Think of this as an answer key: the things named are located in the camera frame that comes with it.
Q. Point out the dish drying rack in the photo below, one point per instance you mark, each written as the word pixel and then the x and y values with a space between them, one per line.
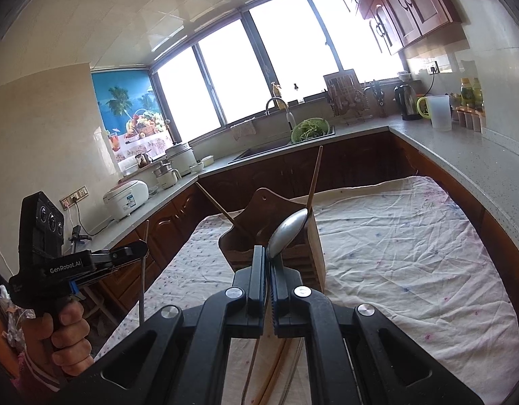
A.
pixel 345 94

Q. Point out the wooden chopstick in holder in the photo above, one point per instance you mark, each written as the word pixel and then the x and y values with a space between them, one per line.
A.
pixel 224 212

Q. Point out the person's left hand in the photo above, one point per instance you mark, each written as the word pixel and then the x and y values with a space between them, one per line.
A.
pixel 61 348

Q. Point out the green vegetable colander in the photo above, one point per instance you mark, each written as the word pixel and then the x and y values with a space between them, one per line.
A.
pixel 310 129

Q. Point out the white small kettle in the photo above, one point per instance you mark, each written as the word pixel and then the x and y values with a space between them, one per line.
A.
pixel 166 175

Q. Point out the chrome sink faucet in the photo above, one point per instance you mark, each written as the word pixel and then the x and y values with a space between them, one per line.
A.
pixel 282 106

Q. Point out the white rice cooker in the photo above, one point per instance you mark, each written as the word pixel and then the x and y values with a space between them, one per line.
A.
pixel 121 201

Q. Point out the white pot cooker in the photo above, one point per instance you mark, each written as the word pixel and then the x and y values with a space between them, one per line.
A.
pixel 182 158

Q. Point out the wooden chopstick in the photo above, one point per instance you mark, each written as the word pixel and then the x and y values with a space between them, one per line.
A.
pixel 315 176
pixel 224 212

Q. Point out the upper wooden cabinets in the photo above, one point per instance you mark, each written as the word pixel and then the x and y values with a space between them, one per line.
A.
pixel 397 24

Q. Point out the steel spoon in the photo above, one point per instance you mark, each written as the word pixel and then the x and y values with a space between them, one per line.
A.
pixel 284 235

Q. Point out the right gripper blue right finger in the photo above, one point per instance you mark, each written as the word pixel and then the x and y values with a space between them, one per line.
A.
pixel 287 320

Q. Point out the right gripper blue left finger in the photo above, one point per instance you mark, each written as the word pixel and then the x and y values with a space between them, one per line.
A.
pixel 247 320

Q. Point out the tropical fruit poster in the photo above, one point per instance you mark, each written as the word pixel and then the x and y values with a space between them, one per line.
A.
pixel 132 116

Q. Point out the black electric kettle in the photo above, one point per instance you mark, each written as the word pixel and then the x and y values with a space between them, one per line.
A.
pixel 406 99

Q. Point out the white plastic pitcher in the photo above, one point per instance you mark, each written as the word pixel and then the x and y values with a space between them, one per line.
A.
pixel 437 109

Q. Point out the wooden utensil holder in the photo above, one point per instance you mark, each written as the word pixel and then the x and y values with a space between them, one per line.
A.
pixel 263 215

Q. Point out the white floral tablecloth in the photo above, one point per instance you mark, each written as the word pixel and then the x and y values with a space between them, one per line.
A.
pixel 403 246

